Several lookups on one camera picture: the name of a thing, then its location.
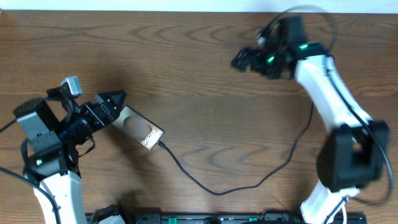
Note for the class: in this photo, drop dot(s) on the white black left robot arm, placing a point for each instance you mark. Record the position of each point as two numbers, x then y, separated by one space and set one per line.
55 126

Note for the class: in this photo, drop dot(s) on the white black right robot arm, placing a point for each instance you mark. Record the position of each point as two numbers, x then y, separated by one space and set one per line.
355 151

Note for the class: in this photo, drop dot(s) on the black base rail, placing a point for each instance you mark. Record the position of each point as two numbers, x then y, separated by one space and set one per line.
269 217

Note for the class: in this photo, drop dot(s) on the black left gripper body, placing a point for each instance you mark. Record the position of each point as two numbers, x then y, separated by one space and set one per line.
94 119

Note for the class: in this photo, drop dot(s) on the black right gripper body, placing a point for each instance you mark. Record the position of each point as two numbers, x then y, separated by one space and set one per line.
271 61

